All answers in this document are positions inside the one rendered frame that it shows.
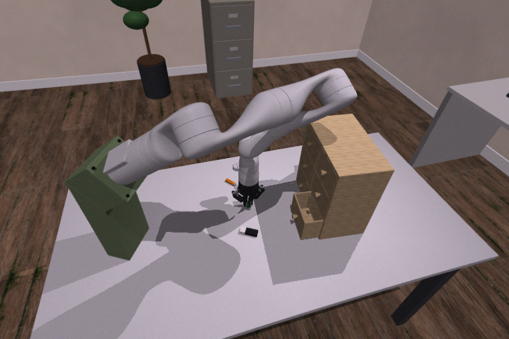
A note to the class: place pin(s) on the brown wooden chest of drawers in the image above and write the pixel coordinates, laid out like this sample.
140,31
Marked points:
363,174

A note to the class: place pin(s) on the brown wooden drawer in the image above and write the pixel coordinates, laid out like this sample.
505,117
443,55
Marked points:
320,194
312,143
327,172
307,165
304,208
302,181

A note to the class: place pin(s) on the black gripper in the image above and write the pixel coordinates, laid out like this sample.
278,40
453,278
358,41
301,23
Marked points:
248,191

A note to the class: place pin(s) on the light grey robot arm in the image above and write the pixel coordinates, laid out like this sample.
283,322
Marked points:
269,116

